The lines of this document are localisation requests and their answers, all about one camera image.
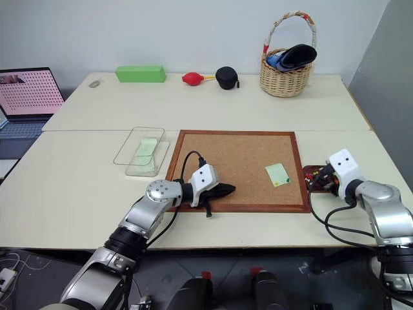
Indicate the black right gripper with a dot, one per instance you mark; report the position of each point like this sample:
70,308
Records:
333,186

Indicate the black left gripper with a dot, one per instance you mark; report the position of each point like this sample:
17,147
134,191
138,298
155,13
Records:
210,195

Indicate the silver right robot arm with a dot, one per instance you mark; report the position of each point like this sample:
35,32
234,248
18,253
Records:
384,206

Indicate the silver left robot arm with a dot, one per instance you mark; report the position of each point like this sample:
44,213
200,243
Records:
151,210

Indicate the brown pushpin tray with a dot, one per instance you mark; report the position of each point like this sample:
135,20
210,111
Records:
313,169

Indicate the green sticky note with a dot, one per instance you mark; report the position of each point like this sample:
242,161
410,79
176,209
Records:
147,147
275,174
142,162

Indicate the clear plastic box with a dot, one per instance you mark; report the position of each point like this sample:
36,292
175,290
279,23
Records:
142,168

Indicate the wood framed cork board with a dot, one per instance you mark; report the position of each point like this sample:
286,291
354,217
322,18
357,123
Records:
232,155

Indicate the dark rounded shape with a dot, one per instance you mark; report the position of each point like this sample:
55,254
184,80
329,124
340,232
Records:
269,290
190,295

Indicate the black round zipper case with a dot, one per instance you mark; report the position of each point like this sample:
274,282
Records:
226,77

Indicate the red rubber air blower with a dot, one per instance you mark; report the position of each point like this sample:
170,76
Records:
192,79

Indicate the blue packet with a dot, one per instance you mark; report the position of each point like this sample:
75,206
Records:
274,60

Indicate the green rectangular block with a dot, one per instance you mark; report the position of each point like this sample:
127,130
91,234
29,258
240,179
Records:
140,74

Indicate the small grey oval object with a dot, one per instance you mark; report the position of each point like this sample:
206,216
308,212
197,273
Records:
94,84

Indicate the open laptop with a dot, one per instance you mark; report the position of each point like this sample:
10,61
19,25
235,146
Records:
27,93

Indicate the white power adapter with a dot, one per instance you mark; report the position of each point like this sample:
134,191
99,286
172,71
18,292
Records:
6,278

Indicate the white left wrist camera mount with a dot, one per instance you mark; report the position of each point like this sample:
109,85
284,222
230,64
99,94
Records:
204,178

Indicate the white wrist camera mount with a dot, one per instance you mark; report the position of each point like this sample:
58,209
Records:
346,169
204,178

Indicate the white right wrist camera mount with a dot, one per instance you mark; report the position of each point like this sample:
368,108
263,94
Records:
346,169

